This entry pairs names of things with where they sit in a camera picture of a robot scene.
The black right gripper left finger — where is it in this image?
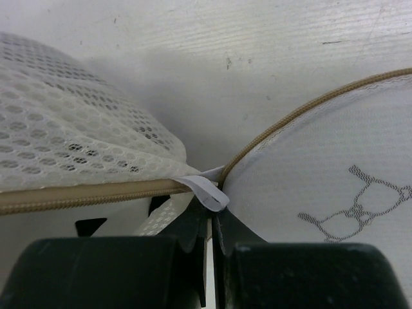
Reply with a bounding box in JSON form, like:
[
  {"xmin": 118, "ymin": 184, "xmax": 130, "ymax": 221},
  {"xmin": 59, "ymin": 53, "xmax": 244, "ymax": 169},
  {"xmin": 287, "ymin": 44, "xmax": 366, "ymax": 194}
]
[{"xmin": 164, "ymin": 197, "xmax": 210, "ymax": 254}]

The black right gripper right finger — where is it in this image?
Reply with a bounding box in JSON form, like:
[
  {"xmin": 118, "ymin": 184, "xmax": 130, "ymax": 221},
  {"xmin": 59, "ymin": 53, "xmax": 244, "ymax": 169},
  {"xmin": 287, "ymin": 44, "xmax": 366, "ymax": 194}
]
[{"xmin": 212, "ymin": 209, "xmax": 266, "ymax": 254}]

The round white mesh laundry bag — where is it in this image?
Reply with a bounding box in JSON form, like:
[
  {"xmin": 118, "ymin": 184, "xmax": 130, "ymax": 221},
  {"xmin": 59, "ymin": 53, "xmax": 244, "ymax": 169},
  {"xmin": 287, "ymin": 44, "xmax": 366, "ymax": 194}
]
[{"xmin": 1, "ymin": 33, "xmax": 411, "ymax": 308}]

